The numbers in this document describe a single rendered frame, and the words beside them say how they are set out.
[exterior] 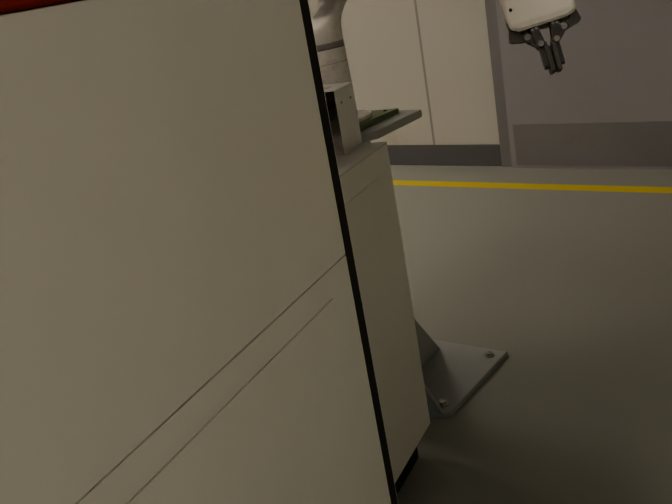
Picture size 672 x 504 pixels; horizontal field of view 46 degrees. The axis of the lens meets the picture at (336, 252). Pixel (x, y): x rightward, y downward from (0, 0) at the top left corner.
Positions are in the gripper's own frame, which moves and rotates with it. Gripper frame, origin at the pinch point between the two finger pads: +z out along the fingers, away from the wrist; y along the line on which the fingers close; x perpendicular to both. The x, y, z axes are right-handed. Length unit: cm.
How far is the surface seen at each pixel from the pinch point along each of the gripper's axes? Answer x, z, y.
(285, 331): 27, 26, 44
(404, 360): -61, 48, 42
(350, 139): -50, -4, 38
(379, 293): -48, 30, 41
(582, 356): -119, 69, -2
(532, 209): -250, 26, -10
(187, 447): 46, 33, 52
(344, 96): -48, -13, 37
